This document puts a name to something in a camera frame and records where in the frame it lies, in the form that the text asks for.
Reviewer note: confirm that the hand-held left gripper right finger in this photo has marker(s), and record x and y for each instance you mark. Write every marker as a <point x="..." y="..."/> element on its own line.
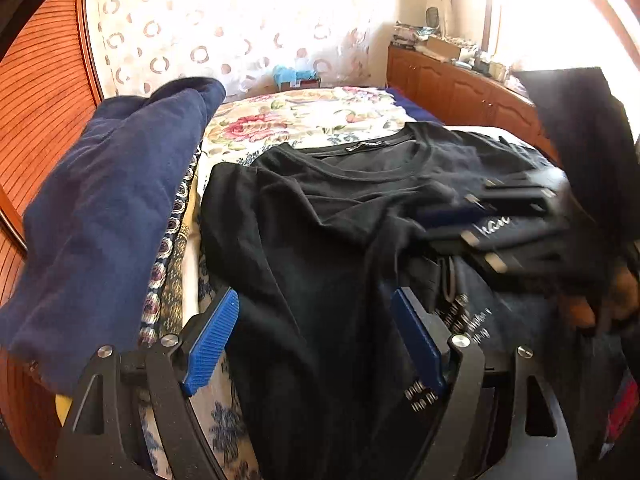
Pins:
<point x="419" y="345"/>

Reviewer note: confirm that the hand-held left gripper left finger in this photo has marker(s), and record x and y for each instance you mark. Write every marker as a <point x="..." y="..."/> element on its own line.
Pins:
<point x="210" y="345"/>

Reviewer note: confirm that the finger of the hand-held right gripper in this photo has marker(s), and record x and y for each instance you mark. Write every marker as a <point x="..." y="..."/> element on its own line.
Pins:
<point x="480" y="242"/>
<point x="450" y="212"/>

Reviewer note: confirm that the black t-shirt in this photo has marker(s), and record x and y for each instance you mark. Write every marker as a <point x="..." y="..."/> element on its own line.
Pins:
<point x="320" y="240"/>

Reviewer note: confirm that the person's right hand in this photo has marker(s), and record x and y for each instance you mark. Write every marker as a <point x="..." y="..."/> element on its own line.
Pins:
<point x="580" y="305"/>

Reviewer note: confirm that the blue floral bed sheet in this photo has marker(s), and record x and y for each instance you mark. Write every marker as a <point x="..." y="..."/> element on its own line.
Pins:
<point x="225" y="425"/>

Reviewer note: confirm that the dark grey printed cloth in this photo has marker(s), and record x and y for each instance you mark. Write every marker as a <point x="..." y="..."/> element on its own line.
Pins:
<point x="525" y="320"/>

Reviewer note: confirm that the navy bed sheet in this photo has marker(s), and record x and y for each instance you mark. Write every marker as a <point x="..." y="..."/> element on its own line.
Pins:
<point x="412" y="107"/>

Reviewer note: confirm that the wooden sideboard cabinet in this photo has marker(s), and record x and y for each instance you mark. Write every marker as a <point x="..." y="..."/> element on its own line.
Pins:
<point x="465" y="92"/>

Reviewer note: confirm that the yellow plush toy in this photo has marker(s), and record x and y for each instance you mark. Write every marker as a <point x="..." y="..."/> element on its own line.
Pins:
<point x="64" y="407"/>

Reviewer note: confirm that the navy blue blanket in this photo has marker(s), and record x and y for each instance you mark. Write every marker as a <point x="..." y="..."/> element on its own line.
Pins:
<point x="100" y="220"/>

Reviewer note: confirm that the cardboard box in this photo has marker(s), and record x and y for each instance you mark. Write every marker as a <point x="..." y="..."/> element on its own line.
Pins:
<point x="444" y="46"/>

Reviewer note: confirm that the stack of papers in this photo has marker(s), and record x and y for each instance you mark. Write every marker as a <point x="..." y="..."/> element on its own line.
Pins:
<point x="407" y="35"/>

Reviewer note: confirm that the pink floral blanket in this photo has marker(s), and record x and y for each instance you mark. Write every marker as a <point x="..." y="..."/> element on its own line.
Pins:
<point x="280" y="120"/>

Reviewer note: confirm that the round desk fan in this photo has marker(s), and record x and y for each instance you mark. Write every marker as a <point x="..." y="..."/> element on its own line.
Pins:
<point x="433" y="16"/>

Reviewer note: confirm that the teal box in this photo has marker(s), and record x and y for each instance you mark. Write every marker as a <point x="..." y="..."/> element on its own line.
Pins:
<point x="295" y="77"/>

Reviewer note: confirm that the circle patterned sheer curtain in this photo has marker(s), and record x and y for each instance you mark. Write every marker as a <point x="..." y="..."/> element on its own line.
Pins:
<point x="225" y="25"/>

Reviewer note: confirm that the slatted wooden wardrobe door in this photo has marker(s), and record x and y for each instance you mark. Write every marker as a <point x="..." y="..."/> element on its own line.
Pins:
<point x="45" y="90"/>

